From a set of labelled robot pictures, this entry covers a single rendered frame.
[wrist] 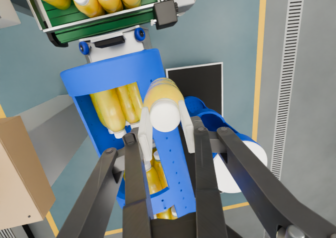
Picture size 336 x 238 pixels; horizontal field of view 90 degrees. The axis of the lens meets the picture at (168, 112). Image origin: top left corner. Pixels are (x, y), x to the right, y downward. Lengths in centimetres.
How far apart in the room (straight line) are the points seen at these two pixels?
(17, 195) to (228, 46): 176
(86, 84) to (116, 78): 7
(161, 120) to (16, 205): 72
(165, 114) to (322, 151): 287
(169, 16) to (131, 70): 30
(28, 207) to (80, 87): 54
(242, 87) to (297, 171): 150
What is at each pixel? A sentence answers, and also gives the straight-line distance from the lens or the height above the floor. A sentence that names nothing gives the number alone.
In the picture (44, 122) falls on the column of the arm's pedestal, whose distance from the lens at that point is 103.
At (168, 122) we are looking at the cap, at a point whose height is 144.
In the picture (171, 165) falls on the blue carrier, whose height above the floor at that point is 120.
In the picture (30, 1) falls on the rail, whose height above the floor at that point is 97.
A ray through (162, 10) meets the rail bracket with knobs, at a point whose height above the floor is 100.
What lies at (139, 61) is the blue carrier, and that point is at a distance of 42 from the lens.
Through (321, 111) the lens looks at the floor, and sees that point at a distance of 270.
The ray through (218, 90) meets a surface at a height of 15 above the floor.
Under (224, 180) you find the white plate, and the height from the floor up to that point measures 104.
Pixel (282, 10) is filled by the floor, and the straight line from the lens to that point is 213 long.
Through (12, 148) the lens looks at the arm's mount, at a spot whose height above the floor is 109.
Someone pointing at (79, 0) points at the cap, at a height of 108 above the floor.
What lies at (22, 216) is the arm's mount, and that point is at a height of 110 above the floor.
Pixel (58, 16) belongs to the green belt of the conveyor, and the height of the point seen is 90.
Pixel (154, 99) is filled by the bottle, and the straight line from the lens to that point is 23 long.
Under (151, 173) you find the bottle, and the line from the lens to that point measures 60.
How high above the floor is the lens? 163
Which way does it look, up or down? 70 degrees down
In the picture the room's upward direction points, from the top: 156 degrees clockwise
